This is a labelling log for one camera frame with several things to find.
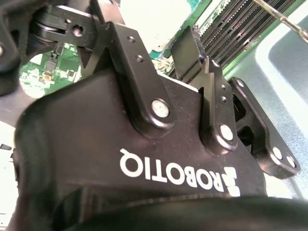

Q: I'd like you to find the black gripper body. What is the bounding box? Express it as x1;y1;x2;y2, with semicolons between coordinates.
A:
9;68;308;231

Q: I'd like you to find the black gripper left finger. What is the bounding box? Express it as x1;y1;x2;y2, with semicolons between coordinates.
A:
0;0;178;138

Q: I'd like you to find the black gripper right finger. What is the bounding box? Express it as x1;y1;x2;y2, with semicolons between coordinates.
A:
170;25;301;180

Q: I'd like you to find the thin wire locking lever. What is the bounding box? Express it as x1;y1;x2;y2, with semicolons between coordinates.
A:
252;0;308;44

